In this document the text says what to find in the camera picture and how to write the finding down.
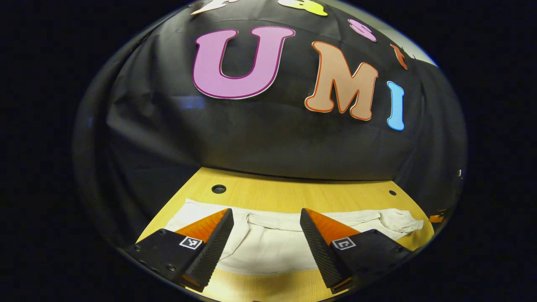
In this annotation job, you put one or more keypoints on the white jeans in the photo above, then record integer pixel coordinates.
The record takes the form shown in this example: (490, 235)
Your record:
(272, 247)

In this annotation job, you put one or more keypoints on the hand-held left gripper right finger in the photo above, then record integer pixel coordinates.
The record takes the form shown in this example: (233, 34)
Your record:
(319, 251)

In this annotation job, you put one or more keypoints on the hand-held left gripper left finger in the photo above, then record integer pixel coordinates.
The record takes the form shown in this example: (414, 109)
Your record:
(214, 247)

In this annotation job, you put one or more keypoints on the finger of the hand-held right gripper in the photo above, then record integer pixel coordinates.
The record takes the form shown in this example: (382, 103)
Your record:
(436, 218)

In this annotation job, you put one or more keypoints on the black backdrop cloth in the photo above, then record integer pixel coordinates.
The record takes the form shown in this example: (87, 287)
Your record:
(272, 138)

